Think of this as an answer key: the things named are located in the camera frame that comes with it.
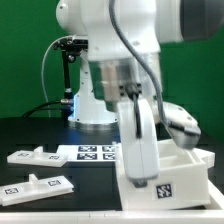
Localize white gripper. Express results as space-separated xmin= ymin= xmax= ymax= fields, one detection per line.
xmin=117 ymin=98 xmax=160 ymax=187

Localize white cabinet body box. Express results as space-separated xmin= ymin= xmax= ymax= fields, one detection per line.
xmin=115 ymin=139 xmax=215 ymax=211

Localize white door panel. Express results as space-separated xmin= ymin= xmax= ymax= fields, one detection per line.
xmin=0 ymin=174 xmax=74 ymax=206
xmin=7 ymin=146 xmax=68 ymax=167

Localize white door panel front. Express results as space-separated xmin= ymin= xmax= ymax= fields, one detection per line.
xmin=0 ymin=174 xmax=74 ymax=206

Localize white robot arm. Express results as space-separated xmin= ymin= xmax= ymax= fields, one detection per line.
xmin=56 ymin=0 xmax=224 ymax=187

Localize white marker sheet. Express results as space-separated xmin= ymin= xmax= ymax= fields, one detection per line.
xmin=57 ymin=145 xmax=115 ymax=162

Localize white L-shaped fence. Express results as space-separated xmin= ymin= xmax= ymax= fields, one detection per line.
xmin=0 ymin=181 xmax=224 ymax=224

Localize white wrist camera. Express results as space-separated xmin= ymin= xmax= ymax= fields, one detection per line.
xmin=151 ymin=101 xmax=201 ymax=150

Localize black base cables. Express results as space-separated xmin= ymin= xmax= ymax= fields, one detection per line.
xmin=21 ymin=98 xmax=75 ymax=119

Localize black camera on stand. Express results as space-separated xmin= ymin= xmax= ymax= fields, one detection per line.
xmin=53 ymin=37 xmax=88 ymax=119

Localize grey camera cable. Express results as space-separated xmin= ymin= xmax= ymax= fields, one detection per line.
xmin=40 ymin=35 xmax=73 ymax=118

